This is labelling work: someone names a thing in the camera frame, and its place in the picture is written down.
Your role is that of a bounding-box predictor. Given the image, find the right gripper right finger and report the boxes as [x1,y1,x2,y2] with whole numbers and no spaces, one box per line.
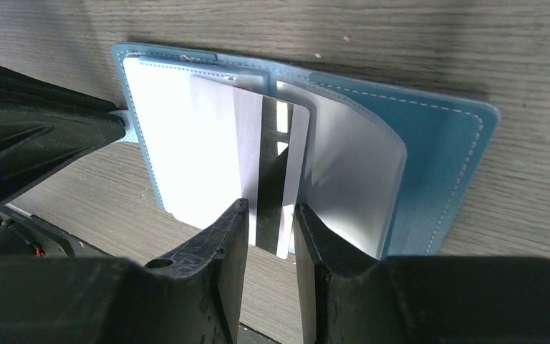
[294,204,550,343]

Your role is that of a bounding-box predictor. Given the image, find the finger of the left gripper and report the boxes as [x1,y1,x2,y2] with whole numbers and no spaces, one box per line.
[0,66,125,204]

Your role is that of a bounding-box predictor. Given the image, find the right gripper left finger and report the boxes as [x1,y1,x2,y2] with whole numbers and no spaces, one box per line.
[0,199,249,343]

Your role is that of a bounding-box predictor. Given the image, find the blue card holder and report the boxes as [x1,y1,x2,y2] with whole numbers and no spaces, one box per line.
[112,43,500,259]

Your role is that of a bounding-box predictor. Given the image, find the white magnetic stripe card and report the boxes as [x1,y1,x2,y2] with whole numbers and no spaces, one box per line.
[184,76,309,259]

